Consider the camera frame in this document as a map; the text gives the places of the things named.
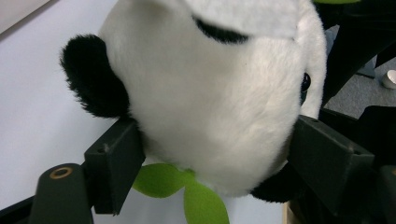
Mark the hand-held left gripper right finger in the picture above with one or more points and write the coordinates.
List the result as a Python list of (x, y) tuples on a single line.
[(330, 165)]

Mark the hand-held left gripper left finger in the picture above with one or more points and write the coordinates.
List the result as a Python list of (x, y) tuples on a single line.
[(115, 165)]

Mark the panda plush toy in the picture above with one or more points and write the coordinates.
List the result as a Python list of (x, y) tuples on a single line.
[(211, 109)]

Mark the wooden table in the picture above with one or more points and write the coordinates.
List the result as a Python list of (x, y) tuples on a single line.
[(286, 214)]

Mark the white cup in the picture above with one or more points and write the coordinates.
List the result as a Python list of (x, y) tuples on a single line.
[(389, 79)]

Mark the black floor stand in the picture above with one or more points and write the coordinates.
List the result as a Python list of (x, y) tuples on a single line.
[(351, 40)]

